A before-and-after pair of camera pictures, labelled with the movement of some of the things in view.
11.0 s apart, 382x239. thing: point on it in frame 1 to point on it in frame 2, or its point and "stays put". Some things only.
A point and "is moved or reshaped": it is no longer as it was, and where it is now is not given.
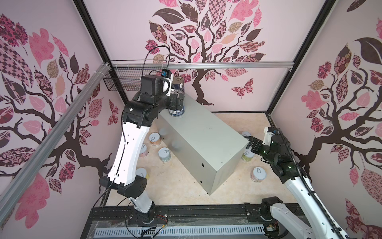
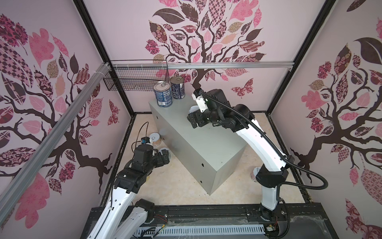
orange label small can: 154,139 stays put
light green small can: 247,156 to 193,108
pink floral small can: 258,175 stays put
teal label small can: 164,154 stays put
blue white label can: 177,88 is moved or reshaped
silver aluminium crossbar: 139,64 stays put
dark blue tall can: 177,85 stays put
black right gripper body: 262,150 to 201,119
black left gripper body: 169,102 to 158,162
